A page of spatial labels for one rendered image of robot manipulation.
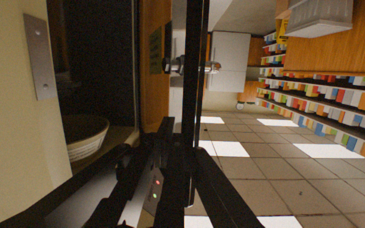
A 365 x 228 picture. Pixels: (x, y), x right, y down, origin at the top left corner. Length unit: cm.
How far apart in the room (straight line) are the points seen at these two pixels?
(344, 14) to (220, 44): 339
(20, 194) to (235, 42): 527
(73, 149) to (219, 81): 497
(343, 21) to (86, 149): 238
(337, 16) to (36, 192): 242
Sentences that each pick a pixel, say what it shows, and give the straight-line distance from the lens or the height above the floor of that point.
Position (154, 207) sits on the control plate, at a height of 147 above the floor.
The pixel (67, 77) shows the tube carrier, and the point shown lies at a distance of 32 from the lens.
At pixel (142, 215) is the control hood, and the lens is 33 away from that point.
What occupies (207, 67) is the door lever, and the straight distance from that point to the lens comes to 21.
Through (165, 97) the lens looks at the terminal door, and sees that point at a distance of 24.
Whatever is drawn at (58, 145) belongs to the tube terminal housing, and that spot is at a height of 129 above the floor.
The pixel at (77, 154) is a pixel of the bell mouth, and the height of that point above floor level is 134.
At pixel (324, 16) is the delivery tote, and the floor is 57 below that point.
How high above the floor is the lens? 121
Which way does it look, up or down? 16 degrees up
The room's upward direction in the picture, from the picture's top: 177 degrees counter-clockwise
